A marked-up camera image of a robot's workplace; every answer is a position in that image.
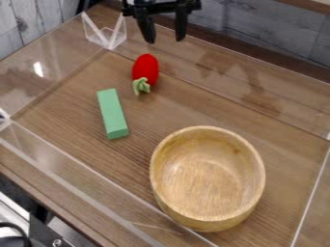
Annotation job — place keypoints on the black metal bracket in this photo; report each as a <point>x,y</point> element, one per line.
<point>43,236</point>

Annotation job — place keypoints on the wooden bowl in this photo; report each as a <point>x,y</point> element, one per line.
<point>207,178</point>

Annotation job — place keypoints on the red plush strawberry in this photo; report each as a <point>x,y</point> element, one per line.
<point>144,73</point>

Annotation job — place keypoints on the clear acrylic enclosure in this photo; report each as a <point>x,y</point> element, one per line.
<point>92,179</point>

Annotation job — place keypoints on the clear acrylic corner bracket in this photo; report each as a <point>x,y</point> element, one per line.
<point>106,37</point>

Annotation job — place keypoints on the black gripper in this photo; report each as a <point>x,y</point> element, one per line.
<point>180,7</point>

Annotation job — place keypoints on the green rectangular block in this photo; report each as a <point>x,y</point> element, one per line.
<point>112,114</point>

